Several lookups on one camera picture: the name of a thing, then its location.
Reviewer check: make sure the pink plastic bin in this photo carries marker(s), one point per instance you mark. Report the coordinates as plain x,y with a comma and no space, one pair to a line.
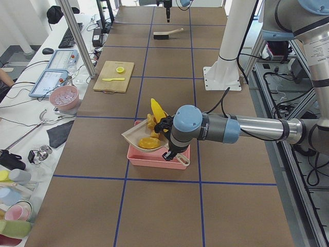
153,157

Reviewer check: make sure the lower teach pendant tablet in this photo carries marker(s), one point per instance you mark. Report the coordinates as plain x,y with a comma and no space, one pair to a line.
48,81

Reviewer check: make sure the beige hand brush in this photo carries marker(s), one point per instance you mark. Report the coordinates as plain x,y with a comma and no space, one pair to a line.
164,35

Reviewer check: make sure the aluminium frame post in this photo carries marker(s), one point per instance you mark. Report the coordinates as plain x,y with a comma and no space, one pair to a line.
73,26

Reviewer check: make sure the bamboo cutting board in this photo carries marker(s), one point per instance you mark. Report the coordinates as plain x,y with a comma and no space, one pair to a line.
109,71

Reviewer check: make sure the pink cup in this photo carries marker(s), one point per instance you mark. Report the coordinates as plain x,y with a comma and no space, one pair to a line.
19,211

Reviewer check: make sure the toy brown potato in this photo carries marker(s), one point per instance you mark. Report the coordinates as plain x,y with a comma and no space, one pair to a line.
149,143

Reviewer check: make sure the teach pendant tablet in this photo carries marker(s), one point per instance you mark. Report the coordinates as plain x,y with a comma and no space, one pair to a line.
61,58
48,81

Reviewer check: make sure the beige plastic dustpan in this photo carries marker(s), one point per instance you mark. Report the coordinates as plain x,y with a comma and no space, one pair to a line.
147,147

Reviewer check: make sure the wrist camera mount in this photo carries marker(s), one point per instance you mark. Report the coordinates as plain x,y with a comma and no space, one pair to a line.
165,125

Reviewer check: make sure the metal grabber tool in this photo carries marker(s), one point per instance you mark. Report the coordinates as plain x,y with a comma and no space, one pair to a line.
42,121

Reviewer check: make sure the yellow toy corn cob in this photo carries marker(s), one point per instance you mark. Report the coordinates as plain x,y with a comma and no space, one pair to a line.
157,110

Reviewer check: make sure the yellow lemon slices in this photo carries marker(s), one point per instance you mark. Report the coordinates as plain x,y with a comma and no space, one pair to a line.
120,69

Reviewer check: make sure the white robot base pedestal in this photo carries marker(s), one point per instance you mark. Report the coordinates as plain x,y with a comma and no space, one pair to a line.
224,73

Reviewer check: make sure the pink bowl with ice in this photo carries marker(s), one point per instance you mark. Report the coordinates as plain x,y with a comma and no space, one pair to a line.
65,97

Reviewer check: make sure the green cup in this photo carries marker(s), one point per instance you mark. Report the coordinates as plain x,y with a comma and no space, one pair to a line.
15,228

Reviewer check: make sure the upper teach pendant tablet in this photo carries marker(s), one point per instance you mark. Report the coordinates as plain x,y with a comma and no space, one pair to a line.
61,58

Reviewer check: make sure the black keyboard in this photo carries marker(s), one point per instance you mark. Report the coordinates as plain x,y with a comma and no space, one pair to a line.
67,40

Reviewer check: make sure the dark grey cloth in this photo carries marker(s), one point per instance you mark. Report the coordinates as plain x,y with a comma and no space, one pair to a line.
59,134

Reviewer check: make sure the light blue cup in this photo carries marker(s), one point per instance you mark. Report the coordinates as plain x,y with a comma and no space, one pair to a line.
9,196

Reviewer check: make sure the yellow plastic knife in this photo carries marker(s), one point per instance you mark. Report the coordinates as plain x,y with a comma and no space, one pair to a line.
113,79

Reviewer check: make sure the black computer mouse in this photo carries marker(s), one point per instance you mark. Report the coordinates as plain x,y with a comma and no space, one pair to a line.
47,51

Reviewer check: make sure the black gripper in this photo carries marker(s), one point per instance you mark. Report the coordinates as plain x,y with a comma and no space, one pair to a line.
174,150
167,7

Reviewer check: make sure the toy ginger root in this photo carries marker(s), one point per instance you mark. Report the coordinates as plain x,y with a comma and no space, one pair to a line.
151,125

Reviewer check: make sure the black cap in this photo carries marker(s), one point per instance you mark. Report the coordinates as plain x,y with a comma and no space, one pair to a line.
54,14

